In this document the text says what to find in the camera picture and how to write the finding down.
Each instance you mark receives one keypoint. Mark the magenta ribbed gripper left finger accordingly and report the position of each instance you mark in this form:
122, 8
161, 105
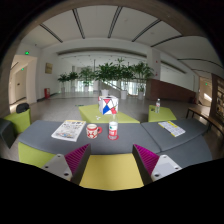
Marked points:
70, 166

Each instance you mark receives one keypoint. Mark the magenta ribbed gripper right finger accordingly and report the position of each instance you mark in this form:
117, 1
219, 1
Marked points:
153, 167

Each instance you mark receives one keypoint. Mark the clear water bottle red cap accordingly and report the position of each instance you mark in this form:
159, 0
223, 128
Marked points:
113, 125

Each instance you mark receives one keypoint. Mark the distant clear water bottle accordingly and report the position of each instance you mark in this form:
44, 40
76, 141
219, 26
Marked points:
158, 103

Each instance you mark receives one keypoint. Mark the newspaper on grey seat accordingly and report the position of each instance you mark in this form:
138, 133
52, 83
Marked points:
69, 130

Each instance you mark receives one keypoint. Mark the lime green near seat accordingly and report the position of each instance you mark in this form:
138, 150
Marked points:
111, 172

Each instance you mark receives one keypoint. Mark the red and white mug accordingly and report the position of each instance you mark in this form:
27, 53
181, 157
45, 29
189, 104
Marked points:
92, 131

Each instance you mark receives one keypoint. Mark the yellow and white booklet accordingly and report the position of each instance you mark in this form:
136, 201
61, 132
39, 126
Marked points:
172, 128

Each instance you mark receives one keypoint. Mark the grey curved bench left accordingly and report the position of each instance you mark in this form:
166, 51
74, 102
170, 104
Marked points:
39, 136

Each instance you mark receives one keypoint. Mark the grey curved bench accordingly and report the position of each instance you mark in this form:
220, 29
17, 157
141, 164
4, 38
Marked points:
187, 148
39, 136

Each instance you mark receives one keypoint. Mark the grey curved bench right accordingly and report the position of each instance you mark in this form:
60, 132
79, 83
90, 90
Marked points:
187, 148

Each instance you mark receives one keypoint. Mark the round red coaster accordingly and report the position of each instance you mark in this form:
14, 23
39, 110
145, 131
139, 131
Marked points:
110, 137

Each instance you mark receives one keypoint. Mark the lime green right table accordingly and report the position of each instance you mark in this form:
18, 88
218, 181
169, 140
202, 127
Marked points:
164, 114

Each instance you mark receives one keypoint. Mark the lime green table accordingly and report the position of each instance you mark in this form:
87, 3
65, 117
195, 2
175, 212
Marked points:
91, 114
164, 114

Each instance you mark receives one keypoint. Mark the lime green centre table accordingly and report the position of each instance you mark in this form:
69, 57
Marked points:
91, 114

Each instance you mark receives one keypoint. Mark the lime green left chair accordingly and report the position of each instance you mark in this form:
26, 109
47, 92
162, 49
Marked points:
21, 121

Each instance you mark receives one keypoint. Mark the white red blue cube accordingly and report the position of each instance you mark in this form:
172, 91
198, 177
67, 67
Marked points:
108, 105

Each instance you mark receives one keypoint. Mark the wooden bench at right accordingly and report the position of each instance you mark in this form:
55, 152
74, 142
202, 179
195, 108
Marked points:
209, 119

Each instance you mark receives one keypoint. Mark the black backpack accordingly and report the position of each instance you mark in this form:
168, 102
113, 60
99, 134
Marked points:
22, 107

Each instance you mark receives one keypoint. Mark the red fire extinguisher box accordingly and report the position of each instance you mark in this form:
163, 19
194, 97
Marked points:
47, 93

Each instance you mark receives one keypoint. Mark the row of potted plants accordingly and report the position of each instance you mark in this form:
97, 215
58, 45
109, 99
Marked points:
108, 72

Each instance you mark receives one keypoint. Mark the framed wall plaque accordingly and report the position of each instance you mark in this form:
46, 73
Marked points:
48, 68

